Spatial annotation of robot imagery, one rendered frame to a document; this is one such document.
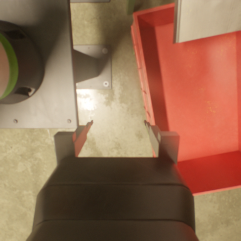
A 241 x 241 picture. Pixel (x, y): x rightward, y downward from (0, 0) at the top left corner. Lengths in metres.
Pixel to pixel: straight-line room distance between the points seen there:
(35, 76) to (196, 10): 0.35
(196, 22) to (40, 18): 0.32
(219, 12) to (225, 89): 0.42
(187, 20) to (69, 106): 0.31
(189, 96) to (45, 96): 0.58
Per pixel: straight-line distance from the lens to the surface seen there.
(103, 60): 1.25
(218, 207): 1.96
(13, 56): 0.32
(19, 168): 1.72
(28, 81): 0.35
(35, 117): 0.40
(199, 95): 0.79
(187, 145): 0.84
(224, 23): 0.50
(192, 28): 0.46
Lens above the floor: 1.26
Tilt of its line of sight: 73 degrees down
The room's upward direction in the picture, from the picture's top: 179 degrees counter-clockwise
